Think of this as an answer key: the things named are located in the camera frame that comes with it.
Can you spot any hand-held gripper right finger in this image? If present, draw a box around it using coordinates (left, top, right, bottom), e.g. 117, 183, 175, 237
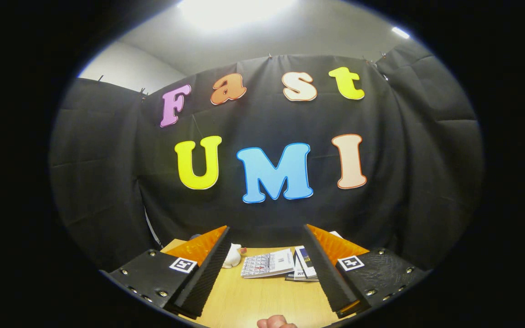
302, 224, 428, 319

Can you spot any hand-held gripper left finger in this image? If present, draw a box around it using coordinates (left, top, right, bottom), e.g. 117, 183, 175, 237
100, 225, 232, 319

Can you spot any dark blue cover book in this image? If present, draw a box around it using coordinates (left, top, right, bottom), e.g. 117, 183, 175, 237
295, 246, 319, 279

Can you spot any white duck plush toy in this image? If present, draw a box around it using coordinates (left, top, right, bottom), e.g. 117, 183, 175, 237
222, 243, 247, 269

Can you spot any grey patterned white book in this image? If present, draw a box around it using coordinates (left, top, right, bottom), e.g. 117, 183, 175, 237
241, 248, 295, 279

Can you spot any black backdrop cloth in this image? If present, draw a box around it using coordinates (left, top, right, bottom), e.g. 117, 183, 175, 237
48, 39, 485, 274

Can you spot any large ceiling light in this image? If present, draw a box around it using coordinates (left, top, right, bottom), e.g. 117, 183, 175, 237
178, 0, 298, 31

